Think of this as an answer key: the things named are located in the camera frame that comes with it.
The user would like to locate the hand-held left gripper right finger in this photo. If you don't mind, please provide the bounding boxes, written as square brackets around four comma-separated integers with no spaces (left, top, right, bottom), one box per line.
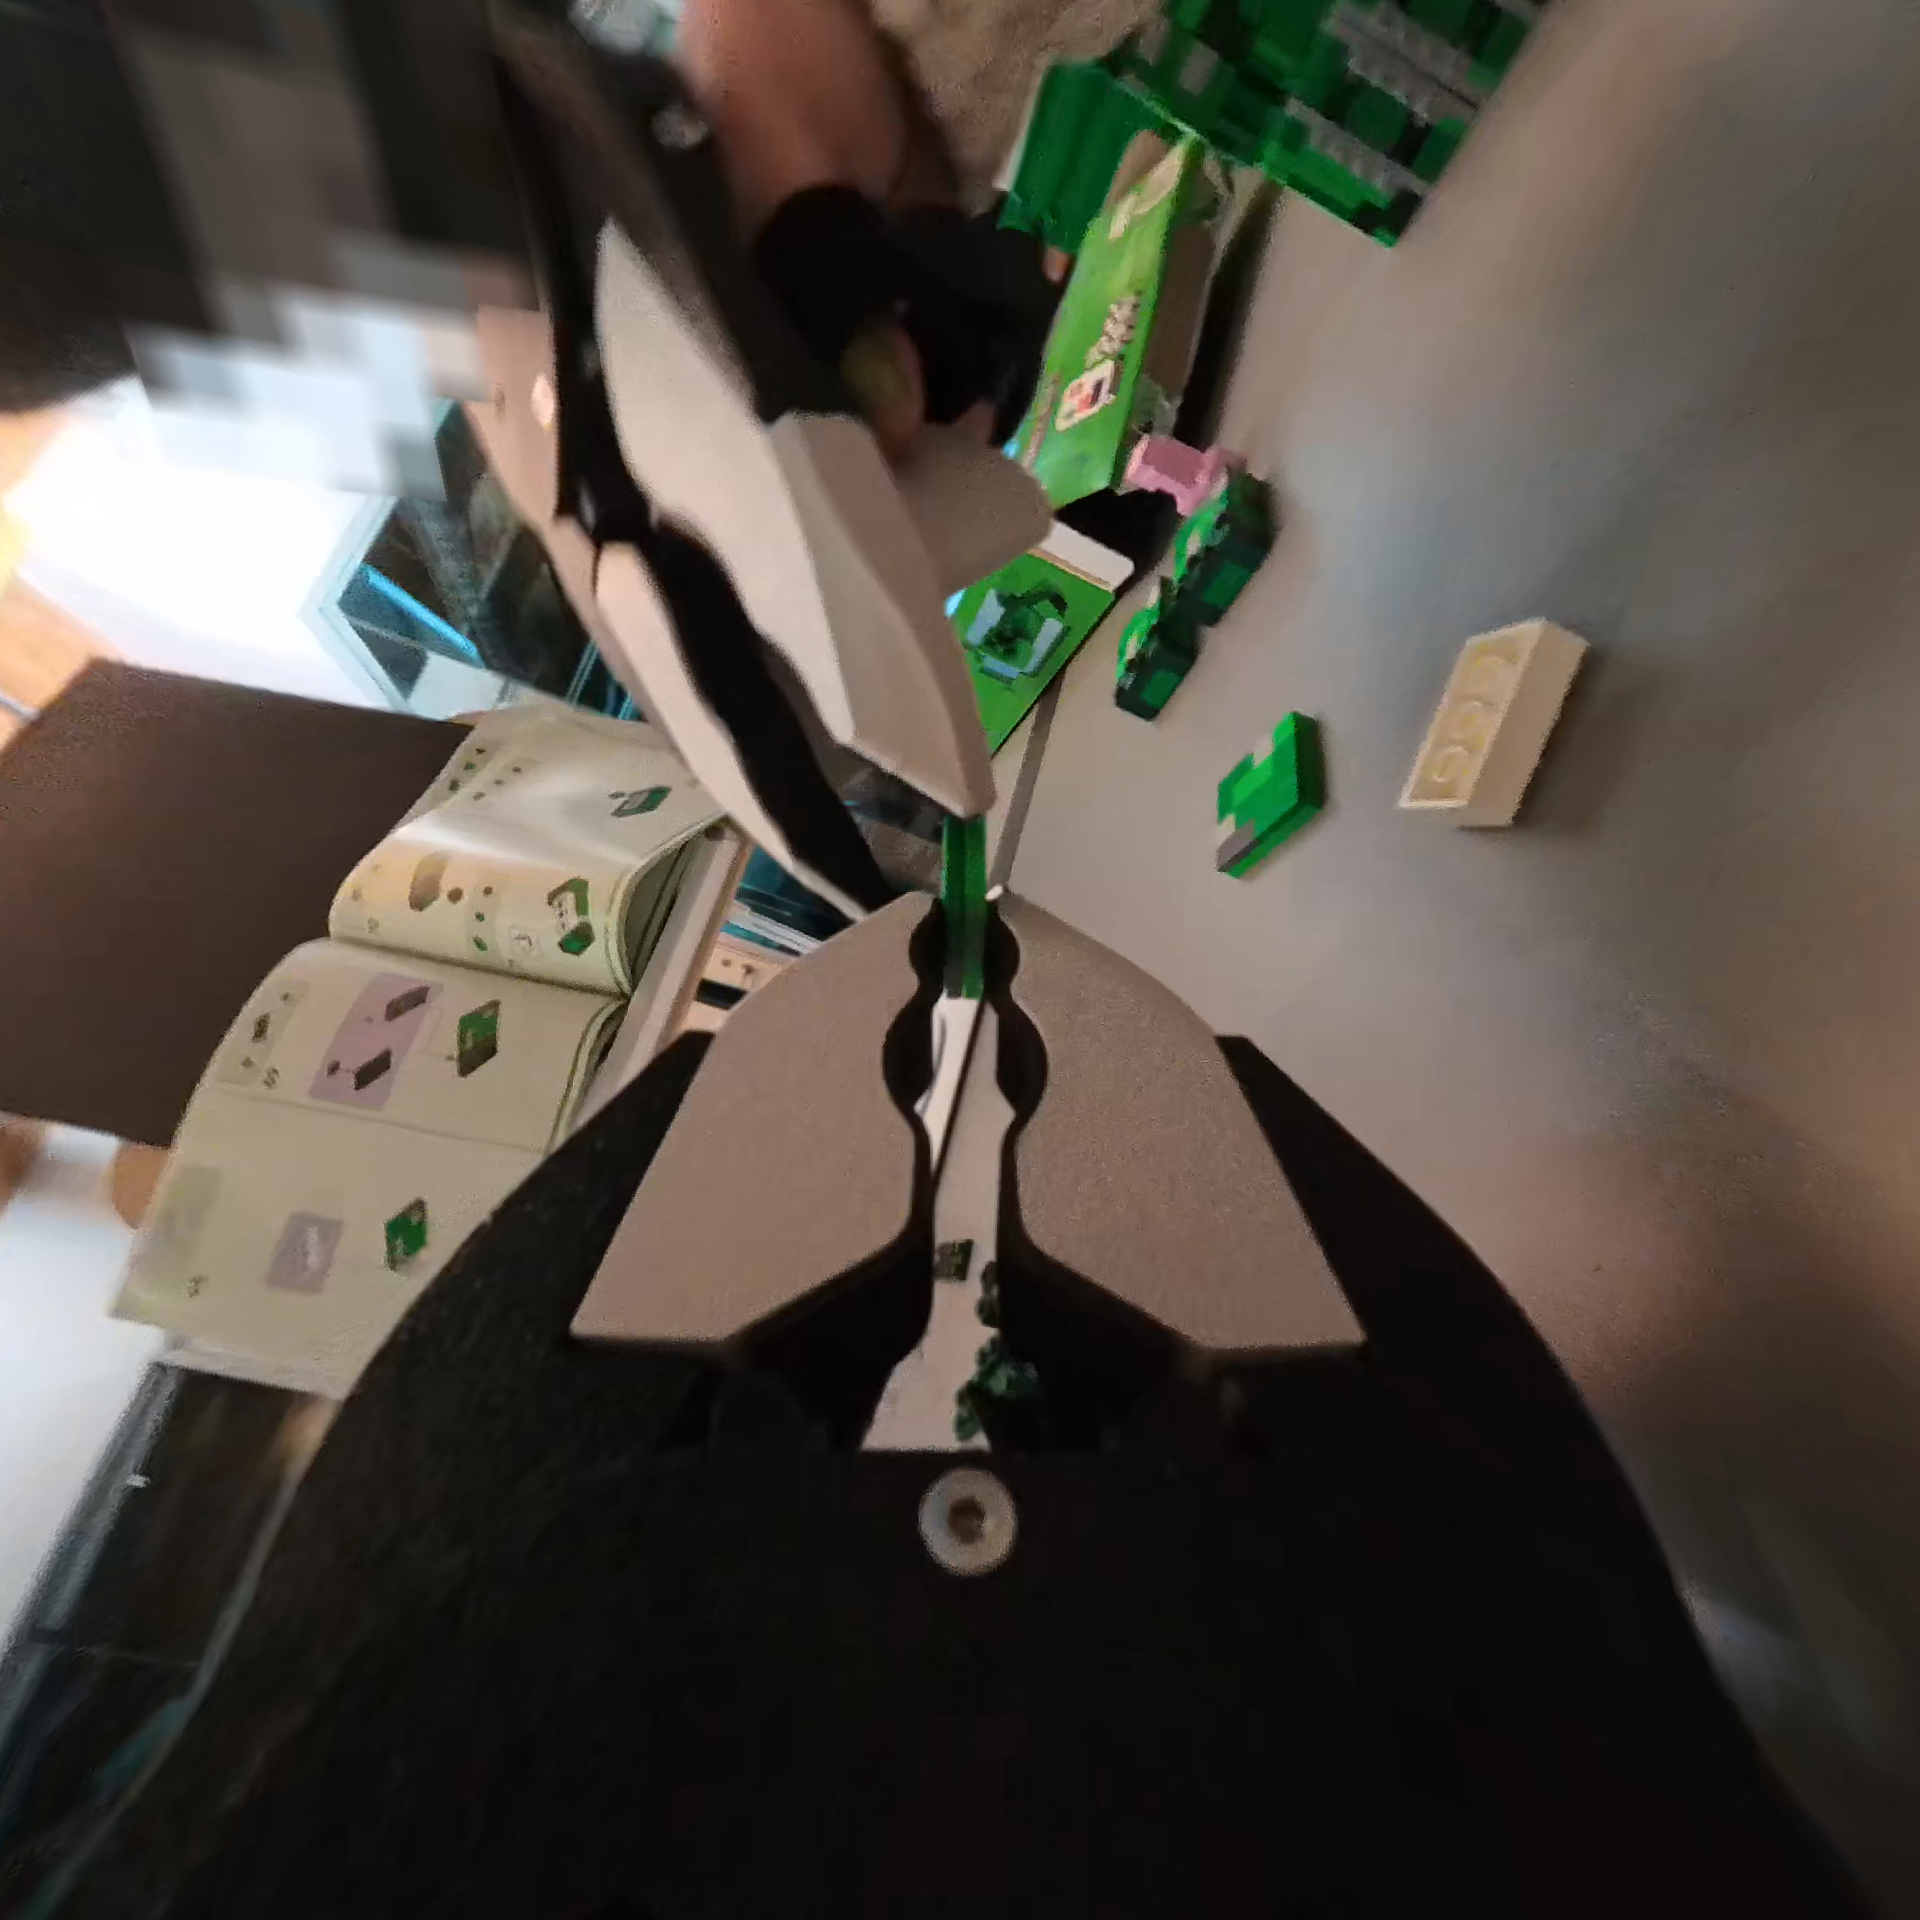
[991,894,1369,1450]

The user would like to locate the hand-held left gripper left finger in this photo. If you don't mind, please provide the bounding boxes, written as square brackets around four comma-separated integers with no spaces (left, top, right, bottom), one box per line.
[573,890,939,1450]

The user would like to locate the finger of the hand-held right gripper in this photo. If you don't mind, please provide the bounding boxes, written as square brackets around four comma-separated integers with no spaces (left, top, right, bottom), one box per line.
[541,510,900,925]
[592,217,1004,824]

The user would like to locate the green lego panel with studs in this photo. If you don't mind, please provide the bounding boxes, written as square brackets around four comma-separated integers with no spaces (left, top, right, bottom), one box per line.
[936,809,996,1005]

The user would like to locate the white lego brick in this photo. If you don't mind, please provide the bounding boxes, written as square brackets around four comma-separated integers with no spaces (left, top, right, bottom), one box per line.
[1399,616,1594,832]

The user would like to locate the lego instruction booklet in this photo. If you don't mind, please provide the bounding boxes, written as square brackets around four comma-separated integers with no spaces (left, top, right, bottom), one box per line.
[112,703,742,1392]

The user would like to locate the dark green lego cube build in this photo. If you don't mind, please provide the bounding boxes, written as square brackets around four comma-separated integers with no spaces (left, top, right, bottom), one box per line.
[1111,598,1201,721]
[1170,470,1277,627]

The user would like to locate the green lego box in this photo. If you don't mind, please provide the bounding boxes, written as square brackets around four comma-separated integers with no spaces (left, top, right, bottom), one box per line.
[943,133,1233,754]

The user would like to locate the flat green lego panel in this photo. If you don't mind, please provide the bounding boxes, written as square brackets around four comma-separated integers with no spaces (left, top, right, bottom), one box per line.
[1213,712,1332,881]

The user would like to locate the pink lego pig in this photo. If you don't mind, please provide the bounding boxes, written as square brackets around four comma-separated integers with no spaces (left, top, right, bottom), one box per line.
[1124,436,1248,507]

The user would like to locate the large green lego figure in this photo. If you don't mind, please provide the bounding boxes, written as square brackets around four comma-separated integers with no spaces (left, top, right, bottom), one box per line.
[1161,0,1552,253]

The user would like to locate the person's right hand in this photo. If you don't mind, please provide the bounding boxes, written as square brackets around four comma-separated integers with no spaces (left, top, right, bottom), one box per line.
[684,0,925,450]

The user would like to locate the white book stand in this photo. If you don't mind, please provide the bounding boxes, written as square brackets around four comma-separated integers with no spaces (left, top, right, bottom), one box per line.
[600,824,755,1081]

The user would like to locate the pile of dark green pieces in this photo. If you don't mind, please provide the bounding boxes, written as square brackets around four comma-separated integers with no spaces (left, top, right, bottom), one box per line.
[931,1239,1045,1438]

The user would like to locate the dark board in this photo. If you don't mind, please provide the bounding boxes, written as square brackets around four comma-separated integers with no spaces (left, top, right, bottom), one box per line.
[0,659,469,1150]

